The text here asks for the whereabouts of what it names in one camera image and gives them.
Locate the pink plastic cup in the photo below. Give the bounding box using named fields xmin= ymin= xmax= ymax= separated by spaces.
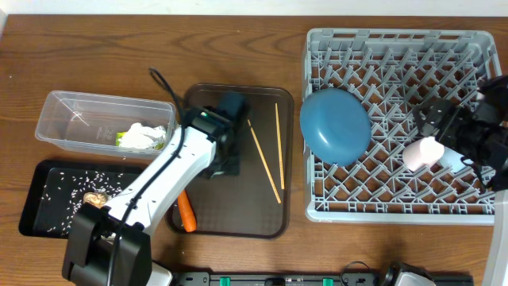
xmin=402 ymin=137 xmax=445 ymax=172

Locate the light blue plastic cup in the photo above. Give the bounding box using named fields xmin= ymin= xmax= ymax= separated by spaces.
xmin=438 ymin=147 xmax=466 ymax=173

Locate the blue plate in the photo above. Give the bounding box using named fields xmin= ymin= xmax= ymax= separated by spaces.
xmin=300 ymin=88 xmax=371 ymax=166

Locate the wooden chopstick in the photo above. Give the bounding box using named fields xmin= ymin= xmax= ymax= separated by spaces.
xmin=247 ymin=119 xmax=282 ymax=204
xmin=275 ymin=102 xmax=285 ymax=190

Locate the orange carrot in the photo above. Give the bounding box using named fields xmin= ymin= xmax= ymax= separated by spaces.
xmin=178 ymin=190 xmax=197 ymax=233

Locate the white paper napkin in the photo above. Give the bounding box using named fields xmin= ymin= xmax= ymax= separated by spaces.
xmin=118 ymin=122 xmax=167 ymax=150

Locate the brown food scrap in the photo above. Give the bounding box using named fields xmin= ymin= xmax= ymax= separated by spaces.
xmin=83 ymin=192 xmax=110 ymax=209

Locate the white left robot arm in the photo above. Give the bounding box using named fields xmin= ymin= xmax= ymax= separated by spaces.
xmin=62 ymin=92 xmax=248 ymax=285

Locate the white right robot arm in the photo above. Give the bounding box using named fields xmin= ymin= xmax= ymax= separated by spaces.
xmin=412 ymin=75 xmax=507 ymax=285

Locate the grey dishwasher rack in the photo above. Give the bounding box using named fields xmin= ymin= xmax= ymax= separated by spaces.
xmin=302 ymin=28 xmax=501 ymax=226

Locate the dark brown serving tray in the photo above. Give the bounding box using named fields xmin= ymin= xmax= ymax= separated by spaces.
xmin=184 ymin=83 xmax=294 ymax=239

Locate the clear plastic bin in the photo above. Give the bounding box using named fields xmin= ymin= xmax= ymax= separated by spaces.
xmin=35 ymin=91 xmax=175 ymax=160

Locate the spilled white rice pile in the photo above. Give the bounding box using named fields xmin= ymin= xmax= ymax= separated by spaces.
xmin=34 ymin=168 xmax=137 ymax=238

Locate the black plastic bin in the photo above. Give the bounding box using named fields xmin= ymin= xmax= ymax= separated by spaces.
xmin=18 ymin=160 xmax=144 ymax=239

